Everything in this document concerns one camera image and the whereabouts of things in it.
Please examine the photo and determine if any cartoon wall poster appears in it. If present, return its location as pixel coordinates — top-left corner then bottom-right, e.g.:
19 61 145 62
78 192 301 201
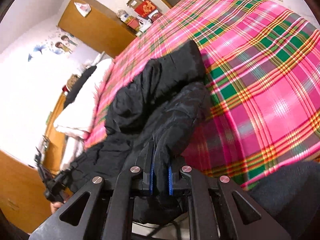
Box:
27 29 79 62

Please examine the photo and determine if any pink plaid bed sheet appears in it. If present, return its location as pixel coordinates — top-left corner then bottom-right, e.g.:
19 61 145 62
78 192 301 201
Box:
84 0 320 190

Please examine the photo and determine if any black pillow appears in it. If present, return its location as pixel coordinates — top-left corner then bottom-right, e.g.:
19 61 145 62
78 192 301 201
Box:
64 66 97 108

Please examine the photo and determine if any wooden wardrobe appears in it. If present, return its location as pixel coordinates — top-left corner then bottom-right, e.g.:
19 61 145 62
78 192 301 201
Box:
58 0 137 58

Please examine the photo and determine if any wooden cabinet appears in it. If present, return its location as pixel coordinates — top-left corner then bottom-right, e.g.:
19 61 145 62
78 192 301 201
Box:
0 150 54 234

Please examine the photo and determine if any white plastic bag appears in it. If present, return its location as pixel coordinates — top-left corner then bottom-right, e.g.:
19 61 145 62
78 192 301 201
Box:
74 1 92 17

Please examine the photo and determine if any white basket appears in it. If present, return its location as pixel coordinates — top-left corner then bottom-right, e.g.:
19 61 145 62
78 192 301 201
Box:
136 20 152 33

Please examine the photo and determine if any black puffer jacket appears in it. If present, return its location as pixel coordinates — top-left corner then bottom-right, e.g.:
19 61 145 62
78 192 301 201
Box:
67 40 213 227

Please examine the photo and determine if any white folded quilt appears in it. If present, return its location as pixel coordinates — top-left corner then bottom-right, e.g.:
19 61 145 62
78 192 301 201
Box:
54 55 115 140

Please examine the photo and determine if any red gift box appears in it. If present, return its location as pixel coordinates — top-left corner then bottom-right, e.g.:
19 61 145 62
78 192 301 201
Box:
134 0 157 18

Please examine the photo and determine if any person's left hand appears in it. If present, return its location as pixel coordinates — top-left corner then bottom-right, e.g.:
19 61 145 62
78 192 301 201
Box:
50 201 66 212

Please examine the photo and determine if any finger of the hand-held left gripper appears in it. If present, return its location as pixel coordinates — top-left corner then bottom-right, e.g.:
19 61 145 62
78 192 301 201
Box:
34 146 52 181

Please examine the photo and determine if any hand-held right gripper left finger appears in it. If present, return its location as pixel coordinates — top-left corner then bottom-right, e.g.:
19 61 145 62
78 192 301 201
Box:
29 141 154 240

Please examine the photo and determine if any small red patterned box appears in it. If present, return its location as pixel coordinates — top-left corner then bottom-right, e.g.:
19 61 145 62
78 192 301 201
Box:
150 10 163 22

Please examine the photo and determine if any white pillow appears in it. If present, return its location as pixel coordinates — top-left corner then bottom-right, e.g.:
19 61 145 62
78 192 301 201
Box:
60 137 85 170

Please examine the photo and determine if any brown stuffed toy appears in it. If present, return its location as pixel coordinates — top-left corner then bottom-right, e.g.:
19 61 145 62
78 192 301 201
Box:
62 74 80 95

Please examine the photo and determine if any wooden headboard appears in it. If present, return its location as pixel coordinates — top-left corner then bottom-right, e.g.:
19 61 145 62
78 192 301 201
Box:
44 92 68 175

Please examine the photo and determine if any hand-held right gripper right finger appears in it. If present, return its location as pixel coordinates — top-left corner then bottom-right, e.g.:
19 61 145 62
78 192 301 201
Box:
168 156 292 240

